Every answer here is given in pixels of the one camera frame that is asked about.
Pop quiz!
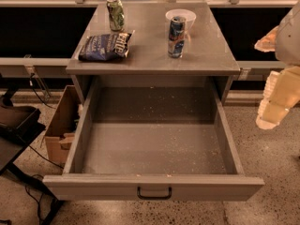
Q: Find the green soda can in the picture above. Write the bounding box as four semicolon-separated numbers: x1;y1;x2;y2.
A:
107;0;125;31

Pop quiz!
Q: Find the black drawer handle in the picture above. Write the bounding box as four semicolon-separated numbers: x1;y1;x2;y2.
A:
137;187;173;201

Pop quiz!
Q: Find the blue redbull can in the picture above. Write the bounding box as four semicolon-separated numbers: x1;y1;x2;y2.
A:
168;16;186;58

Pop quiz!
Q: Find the open grey top drawer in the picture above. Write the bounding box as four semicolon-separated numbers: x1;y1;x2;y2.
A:
43;76;264;201

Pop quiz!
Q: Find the blue chip bag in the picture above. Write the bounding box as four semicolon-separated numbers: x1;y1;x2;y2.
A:
78;32;132;62

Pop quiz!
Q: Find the black floor cable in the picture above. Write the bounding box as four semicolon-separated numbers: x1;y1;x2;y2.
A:
24;73;65;225

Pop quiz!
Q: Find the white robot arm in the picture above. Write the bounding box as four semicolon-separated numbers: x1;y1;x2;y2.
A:
254;3;300;129

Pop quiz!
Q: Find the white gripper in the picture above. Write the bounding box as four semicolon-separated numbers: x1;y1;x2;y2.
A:
254;26;300;130

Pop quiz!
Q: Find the brown cardboard box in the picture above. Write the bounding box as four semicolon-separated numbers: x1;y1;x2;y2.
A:
45;85;81;165

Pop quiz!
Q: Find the black chair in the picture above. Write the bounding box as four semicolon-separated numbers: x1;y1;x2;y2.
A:
0;83;64;225

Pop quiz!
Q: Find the white plastic bowl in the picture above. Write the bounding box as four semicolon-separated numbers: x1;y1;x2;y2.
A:
165;8;197;32

